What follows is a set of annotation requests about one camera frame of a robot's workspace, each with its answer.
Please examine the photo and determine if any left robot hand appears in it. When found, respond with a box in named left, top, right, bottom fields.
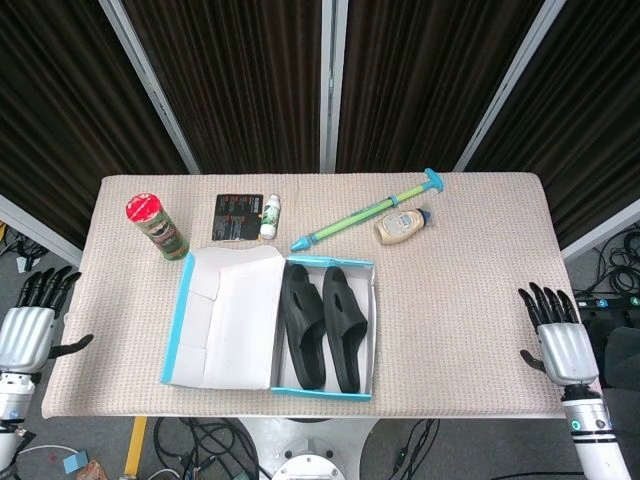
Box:
left=0, top=266, right=95, bottom=374

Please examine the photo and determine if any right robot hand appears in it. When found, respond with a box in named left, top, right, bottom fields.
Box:
left=517, top=282, right=600, bottom=386

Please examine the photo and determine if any light blue cardboard shoe box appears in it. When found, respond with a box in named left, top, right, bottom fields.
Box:
left=159, top=244, right=376, bottom=403

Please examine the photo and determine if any black rubber slipper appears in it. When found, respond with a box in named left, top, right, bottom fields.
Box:
left=279, top=263, right=328, bottom=390
left=322, top=266, right=370, bottom=394

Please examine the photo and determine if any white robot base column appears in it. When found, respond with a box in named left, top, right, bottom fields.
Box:
left=234, top=417, right=376, bottom=480

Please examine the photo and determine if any beige woven table mat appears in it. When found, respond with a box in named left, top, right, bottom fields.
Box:
left=42, top=172, right=596, bottom=420

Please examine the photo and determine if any black power strip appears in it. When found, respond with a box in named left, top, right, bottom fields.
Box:
left=574, top=293, right=640, bottom=312

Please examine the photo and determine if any small blue floor block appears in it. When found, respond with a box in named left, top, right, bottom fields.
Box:
left=63, top=449, right=90, bottom=474

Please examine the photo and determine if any yellow floor tape strip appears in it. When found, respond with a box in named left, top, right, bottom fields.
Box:
left=123, top=417, right=149, bottom=476

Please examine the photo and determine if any green Pringles can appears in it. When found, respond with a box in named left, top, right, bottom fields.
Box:
left=124, top=192, right=191, bottom=262

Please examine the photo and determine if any beige mayonnaise squeeze bottle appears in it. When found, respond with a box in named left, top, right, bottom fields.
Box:
left=373, top=207, right=435, bottom=246

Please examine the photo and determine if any dark brown pleated curtain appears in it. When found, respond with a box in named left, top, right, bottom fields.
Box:
left=464, top=0, right=640, bottom=249
left=335, top=0, right=544, bottom=174
left=0, top=0, right=189, bottom=249
left=122, top=0, right=331, bottom=175

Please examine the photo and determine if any black printed card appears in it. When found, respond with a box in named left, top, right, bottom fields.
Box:
left=211, top=193, right=265, bottom=242

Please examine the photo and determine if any green blue toy water pump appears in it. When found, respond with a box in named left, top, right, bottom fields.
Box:
left=290, top=167, right=445, bottom=253

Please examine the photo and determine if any small white green bottle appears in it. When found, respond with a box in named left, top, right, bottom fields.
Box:
left=259, top=194, right=282, bottom=240

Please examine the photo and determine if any black floor cable tangle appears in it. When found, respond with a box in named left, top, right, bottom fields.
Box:
left=152, top=417, right=261, bottom=480
left=597, top=234, right=640, bottom=296

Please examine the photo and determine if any white metal frame rail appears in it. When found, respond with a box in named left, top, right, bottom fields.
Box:
left=559, top=199, right=640, bottom=264
left=0, top=193, right=84, bottom=266

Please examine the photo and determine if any white metal frame post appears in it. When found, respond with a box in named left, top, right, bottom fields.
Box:
left=98, top=0, right=201, bottom=175
left=319, top=0, right=349, bottom=174
left=453, top=0, right=569, bottom=173

